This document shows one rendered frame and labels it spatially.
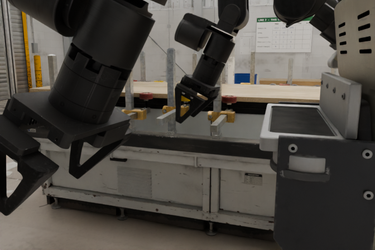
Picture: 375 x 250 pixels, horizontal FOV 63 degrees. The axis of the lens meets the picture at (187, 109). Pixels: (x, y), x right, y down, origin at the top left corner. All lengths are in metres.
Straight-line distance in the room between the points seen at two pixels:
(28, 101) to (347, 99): 0.31
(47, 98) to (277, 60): 8.46
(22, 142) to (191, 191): 1.81
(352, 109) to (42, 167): 0.30
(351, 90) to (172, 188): 1.79
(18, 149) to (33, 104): 0.04
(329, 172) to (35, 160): 0.28
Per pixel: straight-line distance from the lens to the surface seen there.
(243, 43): 8.74
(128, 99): 1.73
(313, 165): 0.35
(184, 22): 0.69
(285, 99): 1.73
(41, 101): 0.29
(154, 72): 9.42
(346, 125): 0.37
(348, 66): 0.50
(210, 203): 2.00
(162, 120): 1.38
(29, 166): 0.25
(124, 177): 2.18
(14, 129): 0.28
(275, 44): 8.66
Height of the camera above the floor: 1.13
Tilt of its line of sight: 10 degrees down
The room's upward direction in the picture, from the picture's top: straight up
